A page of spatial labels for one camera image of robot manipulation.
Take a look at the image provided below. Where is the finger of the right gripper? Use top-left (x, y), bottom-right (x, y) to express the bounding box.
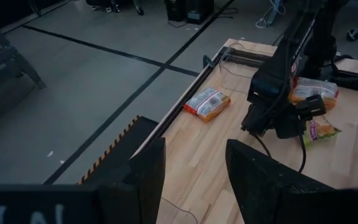
top-left (275, 116), bottom-right (301, 140)
top-left (295, 94), bottom-right (327, 147)

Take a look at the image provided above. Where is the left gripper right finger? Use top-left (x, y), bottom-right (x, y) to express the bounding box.
top-left (224, 138), bottom-right (334, 224)

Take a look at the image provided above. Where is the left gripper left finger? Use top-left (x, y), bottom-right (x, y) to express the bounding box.
top-left (99, 137), bottom-right (167, 224)

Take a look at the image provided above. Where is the green pink Maruchan ramen pack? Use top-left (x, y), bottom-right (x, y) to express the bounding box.
top-left (301, 114), bottom-right (342, 147)

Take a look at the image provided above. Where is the black hazard-striped floor mat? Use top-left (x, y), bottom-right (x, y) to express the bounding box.
top-left (77, 114), bottom-right (161, 186)

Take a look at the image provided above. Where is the clear plastic bin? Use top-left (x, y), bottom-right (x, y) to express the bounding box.
top-left (219, 42), bottom-right (279, 94)

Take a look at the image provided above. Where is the small edge clamp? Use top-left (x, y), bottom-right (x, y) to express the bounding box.
top-left (202, 54), bottom-right (216, 70)

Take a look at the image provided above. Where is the black caster wheel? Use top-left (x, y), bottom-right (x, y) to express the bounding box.
top-left (345, 27), bottom-right (358, 42)

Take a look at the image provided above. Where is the black box with bluish panel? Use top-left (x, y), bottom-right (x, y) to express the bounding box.
top-left (186, 0), bottom-right (215, 26)

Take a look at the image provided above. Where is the black equipment case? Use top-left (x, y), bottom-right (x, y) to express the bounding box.
top-left (164, 0), bottom-right (186, 23)

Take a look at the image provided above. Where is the black office chair base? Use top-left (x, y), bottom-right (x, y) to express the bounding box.
top-left (85, 0), bottom-right (145, 16)

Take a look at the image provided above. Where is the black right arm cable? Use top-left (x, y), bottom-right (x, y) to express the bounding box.
top-left (249, 130), bottom-right (307, 174)

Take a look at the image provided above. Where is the white floor cable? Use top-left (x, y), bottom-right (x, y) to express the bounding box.
top-left (255, 0), bottom-right (288, 29)

